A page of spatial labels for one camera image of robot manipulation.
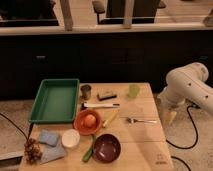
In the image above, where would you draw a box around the green plastic tray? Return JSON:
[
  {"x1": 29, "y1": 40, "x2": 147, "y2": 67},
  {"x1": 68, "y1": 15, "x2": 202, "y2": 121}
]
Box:
[{"x1": 29, "y1": 79, "x2": 79, "y2": 124}]

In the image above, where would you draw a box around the silver metal fork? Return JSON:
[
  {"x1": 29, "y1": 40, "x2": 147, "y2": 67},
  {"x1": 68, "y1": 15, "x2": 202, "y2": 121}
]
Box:
[{"x1": 126, "y1": 118, "x2": 157, "y2": 124}]

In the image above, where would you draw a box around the small metal cup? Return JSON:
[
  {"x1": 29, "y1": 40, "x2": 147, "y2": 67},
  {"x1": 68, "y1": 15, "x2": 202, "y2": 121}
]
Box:
[{"x1": 80, "y1": 84, "x2": 91, "y2": 100}]

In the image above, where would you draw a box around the light green plastic cup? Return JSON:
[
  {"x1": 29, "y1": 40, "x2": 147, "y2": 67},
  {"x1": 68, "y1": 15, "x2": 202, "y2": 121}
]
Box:
[{"x1": 129, "y1": 84, "x2": 140, "y2": 98}]

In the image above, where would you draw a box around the blue sponge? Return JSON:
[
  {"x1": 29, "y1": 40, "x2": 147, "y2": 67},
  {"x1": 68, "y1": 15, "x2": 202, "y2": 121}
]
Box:
[{"x1": 38, "y1": 130, "x2": 59, "y2": 146}]

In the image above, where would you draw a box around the white small bowl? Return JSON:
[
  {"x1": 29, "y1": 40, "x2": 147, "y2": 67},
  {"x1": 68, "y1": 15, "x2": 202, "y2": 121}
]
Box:
[{"x1": 62, "y1": 129, "x2": 80, "y2": 148}]

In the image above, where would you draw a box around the white handled knife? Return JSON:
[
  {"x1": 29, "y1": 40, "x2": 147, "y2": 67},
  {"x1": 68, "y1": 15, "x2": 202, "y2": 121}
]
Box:
[{"x1": 81, "y1": 103, "x2": 120, "y2": 109}]

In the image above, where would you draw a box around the office chair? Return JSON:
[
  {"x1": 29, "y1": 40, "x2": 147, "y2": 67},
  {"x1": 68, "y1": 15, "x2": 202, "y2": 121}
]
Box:
[{"x1": 92, "y1": 0, "x2": 166, "y2": 25}]

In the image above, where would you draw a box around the black cable left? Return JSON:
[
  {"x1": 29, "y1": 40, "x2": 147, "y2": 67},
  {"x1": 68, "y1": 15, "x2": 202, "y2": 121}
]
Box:
[{"x1": 0, "y1": 112, "x2": 35, "y2": 141}]

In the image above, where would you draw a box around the black brown eraser block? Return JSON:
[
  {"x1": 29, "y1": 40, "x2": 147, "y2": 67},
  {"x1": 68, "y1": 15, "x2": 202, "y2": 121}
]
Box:
[{"x1": 97, "y1": 91, "x2": 117, "y2": 101}]

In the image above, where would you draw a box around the orange fruit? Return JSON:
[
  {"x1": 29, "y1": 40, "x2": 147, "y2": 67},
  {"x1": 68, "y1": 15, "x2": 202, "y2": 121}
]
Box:
[{"x1": 83, "y1": 114, "x2": 96, "y2": 128}]

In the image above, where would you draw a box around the purple bowl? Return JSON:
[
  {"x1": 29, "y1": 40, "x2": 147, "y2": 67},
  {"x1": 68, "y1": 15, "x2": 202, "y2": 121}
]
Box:
[{"x1": 92, "y1": 134, "x2": 121, "y2": 163}]

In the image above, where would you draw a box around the bunch of brown grapes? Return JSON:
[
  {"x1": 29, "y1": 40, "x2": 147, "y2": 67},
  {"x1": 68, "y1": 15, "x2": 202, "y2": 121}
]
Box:
[{"x1": 24, "y1": 138, "x2": 42, "y2": 164}]

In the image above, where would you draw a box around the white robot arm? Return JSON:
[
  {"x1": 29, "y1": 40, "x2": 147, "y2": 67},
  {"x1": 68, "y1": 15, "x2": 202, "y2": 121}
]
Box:
[{"x1": 158, "y1": 62, "x2": 213, "y2": 126}]

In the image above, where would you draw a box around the grey blue cloth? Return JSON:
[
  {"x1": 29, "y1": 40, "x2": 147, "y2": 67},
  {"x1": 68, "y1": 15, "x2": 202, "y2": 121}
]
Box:
[{"x1": 41, "y1": 141, "x2": 66, "y2": 164}]

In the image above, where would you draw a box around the orange bowl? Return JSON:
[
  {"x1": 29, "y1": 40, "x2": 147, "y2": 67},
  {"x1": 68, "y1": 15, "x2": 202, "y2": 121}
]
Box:
[{"x1": 74, "y1": 109, "x2": 102, "y2": 135}]

